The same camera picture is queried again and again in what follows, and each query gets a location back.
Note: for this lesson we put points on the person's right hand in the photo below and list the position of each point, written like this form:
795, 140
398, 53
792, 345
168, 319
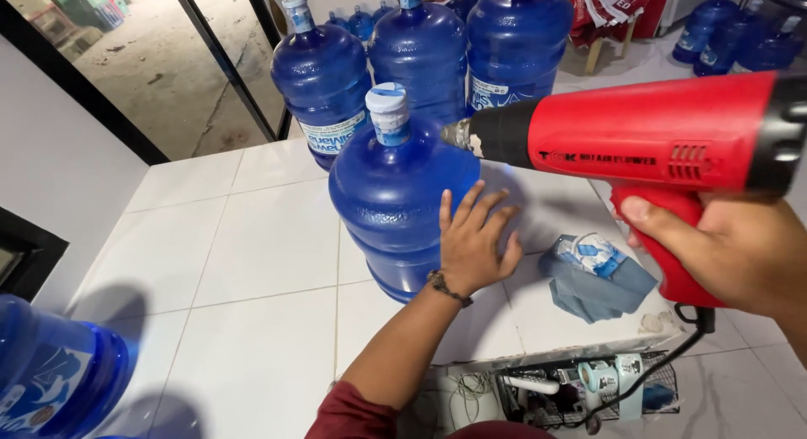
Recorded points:
744, 250

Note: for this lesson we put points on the person's left hand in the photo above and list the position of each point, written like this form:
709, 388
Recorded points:
473, 256

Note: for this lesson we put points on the unlabelled blue water jug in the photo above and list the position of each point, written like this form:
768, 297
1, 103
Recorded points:
397, 205

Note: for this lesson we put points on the red black heat gun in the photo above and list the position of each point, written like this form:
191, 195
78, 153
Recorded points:
630, 136

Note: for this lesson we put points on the pile of blue white cap seals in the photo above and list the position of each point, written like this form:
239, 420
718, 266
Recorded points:
589, 255

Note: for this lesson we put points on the grey blue cloth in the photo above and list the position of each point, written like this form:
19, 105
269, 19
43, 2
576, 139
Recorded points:
599, 297

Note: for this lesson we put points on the white label roll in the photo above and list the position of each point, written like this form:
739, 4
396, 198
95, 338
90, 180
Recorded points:
597, 377

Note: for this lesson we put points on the tall white teal roll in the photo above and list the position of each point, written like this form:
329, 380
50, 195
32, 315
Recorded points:
629, 382

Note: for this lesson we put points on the maroon sleeve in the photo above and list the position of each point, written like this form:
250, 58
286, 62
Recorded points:
353, 417

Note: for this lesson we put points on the wooden stool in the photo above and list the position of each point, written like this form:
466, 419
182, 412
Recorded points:
608, 45

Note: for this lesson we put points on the red white banner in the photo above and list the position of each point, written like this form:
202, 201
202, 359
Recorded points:
621, 7

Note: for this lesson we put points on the stack of green crates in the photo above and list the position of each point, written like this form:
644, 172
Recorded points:
88, 4

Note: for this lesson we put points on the black door frame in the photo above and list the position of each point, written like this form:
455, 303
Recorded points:
233, 60

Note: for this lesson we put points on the black window frame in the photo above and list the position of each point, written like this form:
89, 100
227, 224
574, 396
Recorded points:
31, 256

